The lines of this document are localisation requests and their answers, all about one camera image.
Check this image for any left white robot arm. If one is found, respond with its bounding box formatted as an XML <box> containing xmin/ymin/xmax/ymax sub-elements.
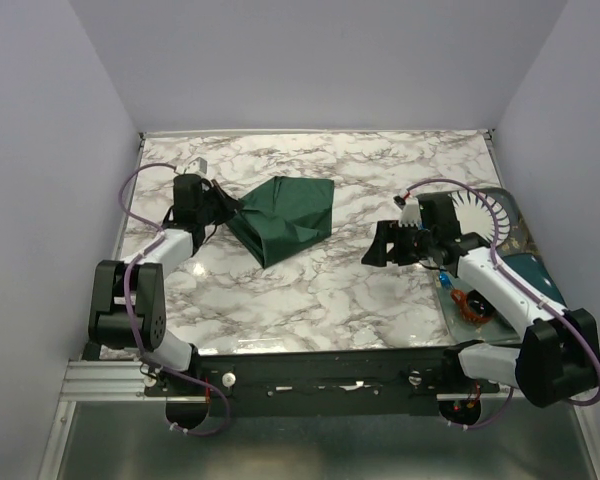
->
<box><xmin>88</xmin><ymin>173</ymin><xmax>242</xmax><ymax>395</ymax></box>

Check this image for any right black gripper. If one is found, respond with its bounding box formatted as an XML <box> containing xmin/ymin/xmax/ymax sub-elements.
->
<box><xmin>361</xmin><ymin>219</ymin><xmax>437</xmax><ymax>266</ymax></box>

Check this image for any dark green cloth napkin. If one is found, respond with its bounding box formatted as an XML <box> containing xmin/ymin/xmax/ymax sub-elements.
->
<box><xmin>228</xmin><ymin>176</ymin><xmax>335</xmax><ymax>269</ymax></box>

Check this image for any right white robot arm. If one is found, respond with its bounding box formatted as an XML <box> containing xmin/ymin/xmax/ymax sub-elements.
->
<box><xmin>361</xmin><ymin>188</ymin><xmax>600</xmax><ymax>408</ymax></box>

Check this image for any teal oval dish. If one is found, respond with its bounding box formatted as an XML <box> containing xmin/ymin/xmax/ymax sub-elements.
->
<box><xmin>502</xmin><ymin>253</ymin><xmax>565</xmax><ymax>305</ymax></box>

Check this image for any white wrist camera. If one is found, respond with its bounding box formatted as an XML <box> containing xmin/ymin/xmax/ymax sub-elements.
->
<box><xmin>393</xmin><ymin>193</ymin><xmax>422</xmax><ymax>229</ymax></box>
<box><xmin>175</xmin><ymin>157</ymin><xmax>208</xmax><ymax>177</ymax></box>

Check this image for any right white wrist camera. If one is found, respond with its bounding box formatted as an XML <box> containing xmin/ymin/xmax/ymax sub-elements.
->
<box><xmin>393</xmin><ymin>193</ymin><xmax>422</xmax><ymax>229</ymax></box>

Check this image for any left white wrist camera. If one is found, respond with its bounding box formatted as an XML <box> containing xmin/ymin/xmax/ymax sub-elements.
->
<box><xmin>175</xmin><ymin>157</ymin><xmax>208</xmax><ymax>177</ymax></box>

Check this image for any green patterned serving tray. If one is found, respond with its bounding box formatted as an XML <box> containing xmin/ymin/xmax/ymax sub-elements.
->
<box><xmin>443</xmin><ymin>188</ymin><xmax>566</xmax><ymax>339</ymax></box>

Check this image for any orange black mug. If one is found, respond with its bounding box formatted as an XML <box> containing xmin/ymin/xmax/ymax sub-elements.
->
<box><xmin>450</xmin><ymin>289</ymin><xmax>496</xmax><ymax>326</ymax></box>

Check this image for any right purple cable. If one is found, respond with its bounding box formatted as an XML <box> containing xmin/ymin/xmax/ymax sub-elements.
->
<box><xmin>394</xmin><ymin>178</ymin><xmax>600</xmax><ymax>431</ymax></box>

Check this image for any blue plastic utensil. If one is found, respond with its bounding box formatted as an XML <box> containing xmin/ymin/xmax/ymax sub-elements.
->
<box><xmin>438</xmin><ymin>268</ymin><xmax>454</xmax><ymax>291</ymax></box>

